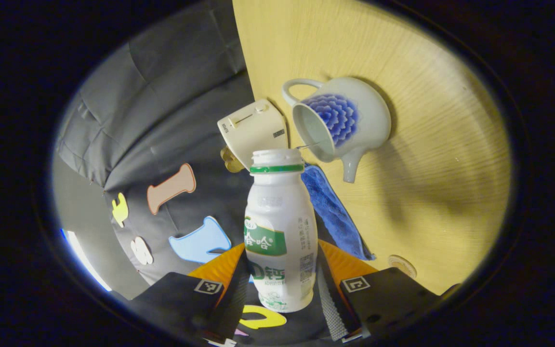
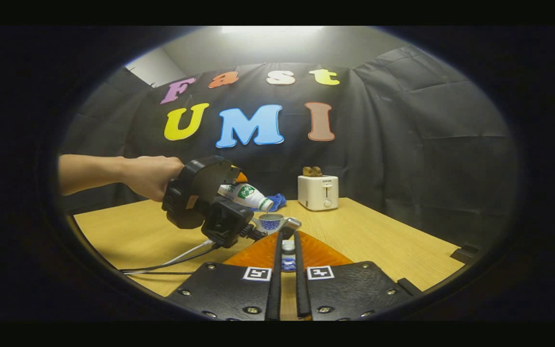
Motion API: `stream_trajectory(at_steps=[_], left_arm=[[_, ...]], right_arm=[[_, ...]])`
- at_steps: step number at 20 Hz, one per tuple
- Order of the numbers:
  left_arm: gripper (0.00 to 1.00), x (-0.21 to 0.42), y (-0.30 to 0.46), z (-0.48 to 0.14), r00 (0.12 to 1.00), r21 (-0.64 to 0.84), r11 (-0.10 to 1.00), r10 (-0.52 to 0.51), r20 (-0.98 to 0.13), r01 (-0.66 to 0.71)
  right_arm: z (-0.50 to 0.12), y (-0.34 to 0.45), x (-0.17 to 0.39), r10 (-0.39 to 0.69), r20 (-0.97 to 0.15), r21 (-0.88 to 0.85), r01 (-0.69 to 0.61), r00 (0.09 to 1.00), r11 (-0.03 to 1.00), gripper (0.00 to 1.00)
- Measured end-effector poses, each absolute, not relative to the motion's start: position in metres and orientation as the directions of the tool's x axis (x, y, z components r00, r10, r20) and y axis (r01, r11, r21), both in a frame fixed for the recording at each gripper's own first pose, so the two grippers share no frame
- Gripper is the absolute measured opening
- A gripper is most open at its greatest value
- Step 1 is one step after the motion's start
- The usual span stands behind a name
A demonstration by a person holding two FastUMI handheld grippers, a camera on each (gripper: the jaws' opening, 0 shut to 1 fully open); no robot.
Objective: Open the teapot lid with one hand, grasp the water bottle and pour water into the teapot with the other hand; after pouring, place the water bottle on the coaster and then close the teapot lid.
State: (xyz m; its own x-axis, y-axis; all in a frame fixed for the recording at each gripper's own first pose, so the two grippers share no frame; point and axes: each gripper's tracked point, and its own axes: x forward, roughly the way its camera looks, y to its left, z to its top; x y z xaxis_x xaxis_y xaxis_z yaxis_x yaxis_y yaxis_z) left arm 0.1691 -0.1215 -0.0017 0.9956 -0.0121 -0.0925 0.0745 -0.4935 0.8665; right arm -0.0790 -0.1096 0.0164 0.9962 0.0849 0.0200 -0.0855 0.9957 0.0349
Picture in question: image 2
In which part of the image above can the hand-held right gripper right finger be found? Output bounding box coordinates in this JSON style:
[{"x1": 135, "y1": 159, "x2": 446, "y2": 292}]
[{"x1": 294, "y1": 230, "x2": 413, "y2": 321}]

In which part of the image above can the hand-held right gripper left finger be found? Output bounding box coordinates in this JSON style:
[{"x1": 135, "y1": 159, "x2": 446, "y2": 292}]
[{"x1": 167, "y1": 231, "x2": 283, "y2": 321}]

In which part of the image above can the white plastic water bottle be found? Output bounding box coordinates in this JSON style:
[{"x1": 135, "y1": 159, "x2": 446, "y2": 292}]
[{"x1": 217, "y1": 183, "x2": 274, "y2": 213}]

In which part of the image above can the white teacup lid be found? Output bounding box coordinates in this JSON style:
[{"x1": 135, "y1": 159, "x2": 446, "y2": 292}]
[{"x1": 281, "y1": 240, "x2": 296, "y2": 271}]

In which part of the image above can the white blue-patterned teacup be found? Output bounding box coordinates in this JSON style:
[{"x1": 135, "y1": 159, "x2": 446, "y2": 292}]
[{"x1": 253, "y1": 214, "x2": 302, "y2": 235}]

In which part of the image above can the blue towel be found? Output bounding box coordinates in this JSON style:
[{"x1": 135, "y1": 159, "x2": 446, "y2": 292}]
[{"x1": 253, "y1": 193, "x2": 288, "y2": 213}]

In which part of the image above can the white toaster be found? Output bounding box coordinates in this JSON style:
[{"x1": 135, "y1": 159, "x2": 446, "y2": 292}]
[{"x1": 298, "y1": 174, "x2": 340, "y2": 212}]

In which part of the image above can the white cable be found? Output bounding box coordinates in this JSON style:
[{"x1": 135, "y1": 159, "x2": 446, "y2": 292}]
[{"x1": 123, "y1": 240, "x2": 214, "y2": 275}]

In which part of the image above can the black cable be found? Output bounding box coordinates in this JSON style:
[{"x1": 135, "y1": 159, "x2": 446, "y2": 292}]
[{"x1": 121, "y1": 243, "x2": 221, "y2": 275}]

